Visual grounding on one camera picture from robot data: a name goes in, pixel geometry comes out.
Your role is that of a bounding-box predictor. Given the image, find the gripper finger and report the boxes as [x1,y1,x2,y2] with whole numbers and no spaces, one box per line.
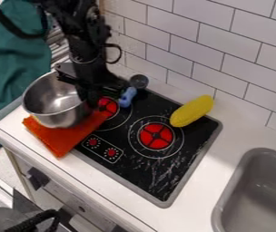
[78,85,104,109]

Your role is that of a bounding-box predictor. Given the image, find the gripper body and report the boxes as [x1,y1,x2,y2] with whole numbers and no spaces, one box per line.
[54,62,129,101]

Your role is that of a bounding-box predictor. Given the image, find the silver pot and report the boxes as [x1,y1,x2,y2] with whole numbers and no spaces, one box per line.
[20,71,96,130]

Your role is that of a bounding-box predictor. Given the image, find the orange cloth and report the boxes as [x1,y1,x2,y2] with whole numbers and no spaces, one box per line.
[21,109,112,160]

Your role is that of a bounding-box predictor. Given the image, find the green curtain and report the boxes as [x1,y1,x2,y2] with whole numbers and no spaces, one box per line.
[0,0,54,167]

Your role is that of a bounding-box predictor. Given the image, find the toy stove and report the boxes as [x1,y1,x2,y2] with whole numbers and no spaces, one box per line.
[71,86,224,209]

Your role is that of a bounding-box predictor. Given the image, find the yellow toy corn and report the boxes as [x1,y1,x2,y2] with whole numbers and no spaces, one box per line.
[168,94,216,128]

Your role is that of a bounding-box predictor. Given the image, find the toy sink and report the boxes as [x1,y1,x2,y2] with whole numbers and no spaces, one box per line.
[209,147,276,232]

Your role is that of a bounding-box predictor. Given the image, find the blue handled tool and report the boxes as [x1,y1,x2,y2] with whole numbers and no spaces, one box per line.
[117,74,151,109]

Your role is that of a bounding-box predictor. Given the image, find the black cable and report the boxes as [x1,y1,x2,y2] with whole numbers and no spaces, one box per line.
[0,0,51,40]
[3,208,62,232]

